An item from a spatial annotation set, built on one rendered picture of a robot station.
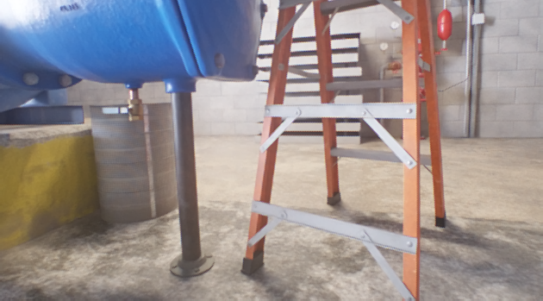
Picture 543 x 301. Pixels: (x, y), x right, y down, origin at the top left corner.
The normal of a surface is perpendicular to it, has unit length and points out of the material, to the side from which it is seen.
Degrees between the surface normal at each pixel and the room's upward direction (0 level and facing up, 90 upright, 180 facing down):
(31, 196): 90
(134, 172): 90
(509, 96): 90
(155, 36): 133
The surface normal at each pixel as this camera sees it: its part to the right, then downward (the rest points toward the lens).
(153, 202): 0.67, 0.07
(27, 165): 0.96, 0.00
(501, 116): -0.26, 0.11
